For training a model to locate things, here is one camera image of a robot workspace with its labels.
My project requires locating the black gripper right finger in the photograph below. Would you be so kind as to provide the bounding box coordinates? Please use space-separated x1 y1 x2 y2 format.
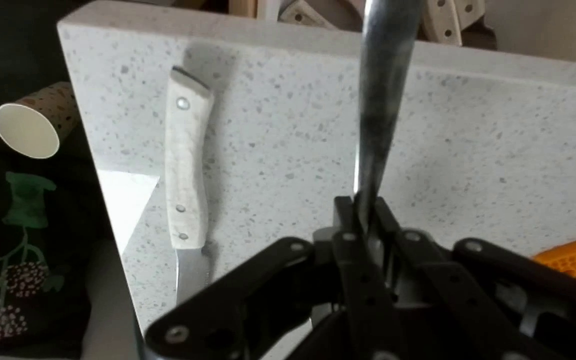
366 195 576 360

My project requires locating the wooden drawer grey front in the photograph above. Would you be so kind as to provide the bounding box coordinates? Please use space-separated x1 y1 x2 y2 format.
226 0 261 20

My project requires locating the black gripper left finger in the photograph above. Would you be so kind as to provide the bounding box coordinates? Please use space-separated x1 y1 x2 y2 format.
141 193 396 360

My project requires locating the orange silicone trivet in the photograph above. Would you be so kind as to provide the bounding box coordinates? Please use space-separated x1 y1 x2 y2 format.
532 227 576 289

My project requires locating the white-handled kitchen knife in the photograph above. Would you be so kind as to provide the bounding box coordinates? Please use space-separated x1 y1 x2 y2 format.
162 63 217 307

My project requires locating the cork-patterned paper cup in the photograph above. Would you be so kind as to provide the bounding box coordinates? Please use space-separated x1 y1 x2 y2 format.
0 79 79 161

